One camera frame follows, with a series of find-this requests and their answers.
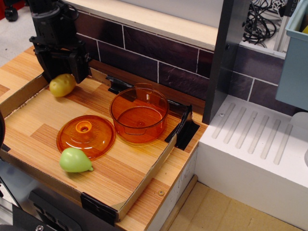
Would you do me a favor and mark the black cable bundle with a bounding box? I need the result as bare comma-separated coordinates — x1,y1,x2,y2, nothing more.
242,0,287,48

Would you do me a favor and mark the yellow plastic potato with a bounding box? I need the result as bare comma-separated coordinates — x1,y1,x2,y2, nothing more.
49,74,76,97

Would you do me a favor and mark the orange transparent pot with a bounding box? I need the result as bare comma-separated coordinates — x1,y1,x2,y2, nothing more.
110,83,169,143

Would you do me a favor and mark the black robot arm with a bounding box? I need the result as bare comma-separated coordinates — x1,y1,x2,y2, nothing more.
28,0,90,84

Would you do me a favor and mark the light blue plastic bin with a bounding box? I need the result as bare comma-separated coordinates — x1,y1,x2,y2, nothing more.
276,0,308,110

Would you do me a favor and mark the green plastic pear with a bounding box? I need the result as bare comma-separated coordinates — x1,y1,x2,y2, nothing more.
59,147,94,173

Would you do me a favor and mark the white drainboard sink unit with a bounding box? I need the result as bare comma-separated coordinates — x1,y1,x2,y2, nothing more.
195,96,308,230

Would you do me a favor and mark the dark grey shelf post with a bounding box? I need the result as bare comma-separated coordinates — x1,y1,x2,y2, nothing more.
202,0,250,124

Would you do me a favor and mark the orange transparent pot lid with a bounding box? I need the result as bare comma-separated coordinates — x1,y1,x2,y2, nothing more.
56,115,116,160

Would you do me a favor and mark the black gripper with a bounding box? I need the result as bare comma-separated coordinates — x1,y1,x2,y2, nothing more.
29,9,91,84

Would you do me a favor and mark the cardboard fence with black tape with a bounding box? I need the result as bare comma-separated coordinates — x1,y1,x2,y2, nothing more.
0,55,201,227

